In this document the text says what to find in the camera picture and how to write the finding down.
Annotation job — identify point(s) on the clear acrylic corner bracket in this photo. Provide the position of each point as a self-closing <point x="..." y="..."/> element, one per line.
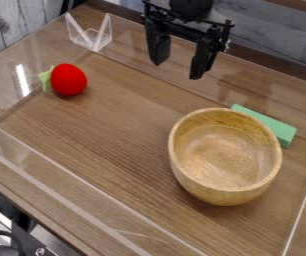
<point x="91" y="38"/>

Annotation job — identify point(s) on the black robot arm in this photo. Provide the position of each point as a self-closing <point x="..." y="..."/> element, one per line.
<point x="193" y="20"/>

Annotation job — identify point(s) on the clear acrylic front wall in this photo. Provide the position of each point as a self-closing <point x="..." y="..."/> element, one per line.
<point x="93" y="220"/>

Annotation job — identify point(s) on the wooden bowl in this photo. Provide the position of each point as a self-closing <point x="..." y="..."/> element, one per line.
<point x="225" y="156"/>

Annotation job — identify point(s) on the green foam block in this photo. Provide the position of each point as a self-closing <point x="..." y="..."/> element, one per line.
<point x="284" y="130"/>

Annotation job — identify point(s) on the red felt strawberry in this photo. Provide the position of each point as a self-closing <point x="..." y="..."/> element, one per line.
<point x="64" y="79"/>

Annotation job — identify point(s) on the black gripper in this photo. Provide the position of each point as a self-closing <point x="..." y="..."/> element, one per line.
<point x="190" y="19"/>

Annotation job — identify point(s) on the black metal clamp stand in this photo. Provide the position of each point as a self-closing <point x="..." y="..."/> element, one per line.
<point x="19" y="243"/>

